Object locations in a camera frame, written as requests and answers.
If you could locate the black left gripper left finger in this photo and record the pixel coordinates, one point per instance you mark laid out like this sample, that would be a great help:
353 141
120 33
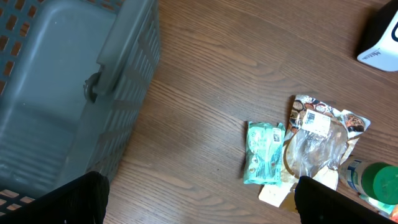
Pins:
83 200

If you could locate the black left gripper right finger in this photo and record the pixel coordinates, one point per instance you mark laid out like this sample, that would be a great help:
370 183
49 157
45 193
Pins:
319 204

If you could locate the clear snack bag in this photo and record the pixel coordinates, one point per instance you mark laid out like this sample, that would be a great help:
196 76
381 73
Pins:
319 138

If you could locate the green lid jar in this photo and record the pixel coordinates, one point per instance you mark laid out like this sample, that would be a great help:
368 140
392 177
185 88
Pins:
377 180

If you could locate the teal snack packet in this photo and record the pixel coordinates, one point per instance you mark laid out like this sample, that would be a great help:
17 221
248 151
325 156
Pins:
263 160

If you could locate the teal Kleenex tissue pack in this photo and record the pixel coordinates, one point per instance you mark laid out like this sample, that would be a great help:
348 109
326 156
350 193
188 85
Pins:
382 208

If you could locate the orange Kleenex tissue pack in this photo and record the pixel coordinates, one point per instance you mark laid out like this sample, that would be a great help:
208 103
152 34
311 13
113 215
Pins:
394 214

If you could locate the white barcode scanner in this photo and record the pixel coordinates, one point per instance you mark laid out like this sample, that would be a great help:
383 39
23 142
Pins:
379 45

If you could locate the grey plastic basket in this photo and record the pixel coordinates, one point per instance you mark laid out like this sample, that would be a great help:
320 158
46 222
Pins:
74 75

